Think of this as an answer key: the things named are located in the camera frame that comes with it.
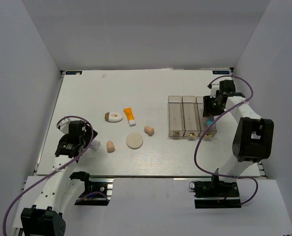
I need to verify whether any pink teal gradient spray bottle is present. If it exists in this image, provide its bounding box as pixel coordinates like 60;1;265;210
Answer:
206;116;214;126

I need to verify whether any white spray bottle clear cap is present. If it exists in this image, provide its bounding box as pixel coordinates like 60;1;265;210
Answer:
90;140;101;150

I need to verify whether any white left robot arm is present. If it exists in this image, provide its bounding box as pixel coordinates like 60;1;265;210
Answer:
21;118;97;236

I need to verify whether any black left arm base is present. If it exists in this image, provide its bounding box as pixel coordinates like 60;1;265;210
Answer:
70;172;114;206

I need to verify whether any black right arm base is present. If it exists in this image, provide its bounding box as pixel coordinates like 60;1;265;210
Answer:
189;181;241;209

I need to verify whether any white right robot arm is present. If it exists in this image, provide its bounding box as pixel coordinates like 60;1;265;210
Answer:
203;80;274;196

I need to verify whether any beige makeup sponge left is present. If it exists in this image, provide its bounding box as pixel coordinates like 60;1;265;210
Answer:
106;141;115;153

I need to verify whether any beige makeup sponge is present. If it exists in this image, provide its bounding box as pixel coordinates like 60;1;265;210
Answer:
106;141;115;153
144;126;154;136

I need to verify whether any beige makeup sponge right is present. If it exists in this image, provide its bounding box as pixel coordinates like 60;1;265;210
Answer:
144;126;154;136

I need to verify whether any clear organizer bin right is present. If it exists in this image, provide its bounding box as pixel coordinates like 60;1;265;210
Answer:
196;96;217;140

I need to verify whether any clear organizer bin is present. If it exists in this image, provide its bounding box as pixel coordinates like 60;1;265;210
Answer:
168;96;185;137
196;96;217;140
182;96;201;138

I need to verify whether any clear organizer bin middle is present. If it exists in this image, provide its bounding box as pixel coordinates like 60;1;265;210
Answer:
182;96;201;138

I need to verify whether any white oval compact bottle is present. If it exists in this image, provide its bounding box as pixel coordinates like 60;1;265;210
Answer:
104;112;123;123

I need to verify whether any clear organizer bin left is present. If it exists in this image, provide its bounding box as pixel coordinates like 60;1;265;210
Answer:
168;96;185;137

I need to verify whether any orange cream tube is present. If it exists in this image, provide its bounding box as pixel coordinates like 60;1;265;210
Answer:
123;108;136;127

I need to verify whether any round beige powder puff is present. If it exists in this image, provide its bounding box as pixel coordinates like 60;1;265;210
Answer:
126;133;144;149

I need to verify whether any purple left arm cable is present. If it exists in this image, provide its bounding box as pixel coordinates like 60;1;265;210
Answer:
3;115;95;236

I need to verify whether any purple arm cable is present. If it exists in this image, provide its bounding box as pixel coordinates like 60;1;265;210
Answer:
194;76;259;206
3;115;95;236

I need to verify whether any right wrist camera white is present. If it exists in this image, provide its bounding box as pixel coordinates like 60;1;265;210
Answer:
207;83;219;98

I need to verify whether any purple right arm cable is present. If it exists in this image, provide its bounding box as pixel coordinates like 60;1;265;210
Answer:
194;76;259;206

